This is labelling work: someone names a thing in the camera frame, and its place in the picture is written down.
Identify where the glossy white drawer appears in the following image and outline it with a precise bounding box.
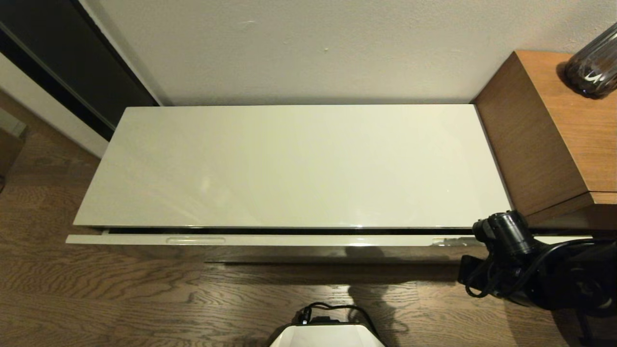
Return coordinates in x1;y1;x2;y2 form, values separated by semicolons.
66;233;591;264

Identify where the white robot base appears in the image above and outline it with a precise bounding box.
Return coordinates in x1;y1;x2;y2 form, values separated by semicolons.
269;323;386;347

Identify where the brown wooden side cabinet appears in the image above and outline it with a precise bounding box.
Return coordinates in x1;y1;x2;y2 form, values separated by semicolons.
473;50;617;230

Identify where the glossy white cabinet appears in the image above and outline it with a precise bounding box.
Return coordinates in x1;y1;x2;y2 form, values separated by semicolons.
72;105;514;264

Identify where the dark ribbed glass vase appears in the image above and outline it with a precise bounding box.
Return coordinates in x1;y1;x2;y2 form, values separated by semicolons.
565;22;617;99

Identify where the black door panel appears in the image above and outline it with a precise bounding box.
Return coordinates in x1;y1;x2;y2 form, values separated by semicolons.
0;0;161;141

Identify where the black base cable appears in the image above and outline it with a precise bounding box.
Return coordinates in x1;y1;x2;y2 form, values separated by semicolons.
296;302;381;339

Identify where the white door frame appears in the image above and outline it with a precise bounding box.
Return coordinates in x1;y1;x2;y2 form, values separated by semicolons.
0;52;110;159

